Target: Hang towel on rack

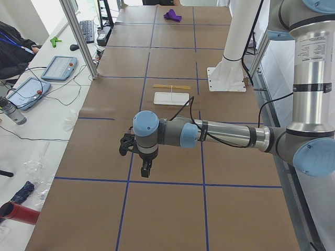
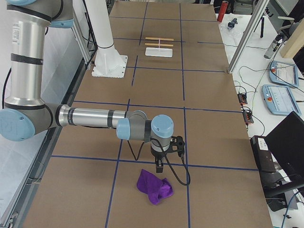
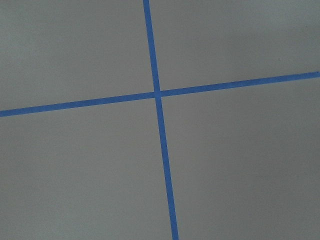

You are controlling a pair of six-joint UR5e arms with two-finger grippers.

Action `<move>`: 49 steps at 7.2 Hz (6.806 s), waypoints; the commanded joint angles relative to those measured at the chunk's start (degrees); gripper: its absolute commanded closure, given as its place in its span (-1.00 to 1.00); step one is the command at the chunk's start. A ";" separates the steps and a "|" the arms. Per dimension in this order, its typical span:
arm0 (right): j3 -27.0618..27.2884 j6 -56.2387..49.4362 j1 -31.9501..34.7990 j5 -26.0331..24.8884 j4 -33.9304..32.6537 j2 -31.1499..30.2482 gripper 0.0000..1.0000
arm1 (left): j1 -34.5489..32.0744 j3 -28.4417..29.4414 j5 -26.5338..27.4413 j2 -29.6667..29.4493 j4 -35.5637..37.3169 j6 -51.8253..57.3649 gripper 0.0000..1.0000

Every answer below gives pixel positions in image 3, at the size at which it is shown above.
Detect blue tape grid lines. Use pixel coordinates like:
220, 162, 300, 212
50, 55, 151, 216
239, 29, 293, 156
0, 0, 320, 240

